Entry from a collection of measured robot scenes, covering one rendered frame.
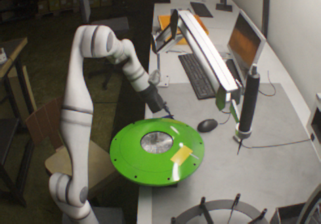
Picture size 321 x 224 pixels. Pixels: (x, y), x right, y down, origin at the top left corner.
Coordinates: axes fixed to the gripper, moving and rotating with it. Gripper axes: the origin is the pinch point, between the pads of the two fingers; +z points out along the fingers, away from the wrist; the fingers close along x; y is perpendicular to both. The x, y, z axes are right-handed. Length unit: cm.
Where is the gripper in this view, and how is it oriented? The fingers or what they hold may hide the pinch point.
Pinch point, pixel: (171, 115)
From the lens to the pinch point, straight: 123.2
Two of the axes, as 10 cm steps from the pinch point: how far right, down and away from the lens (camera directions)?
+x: -0.7, 6.0, -8.0
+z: 4.9, 7.2, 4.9
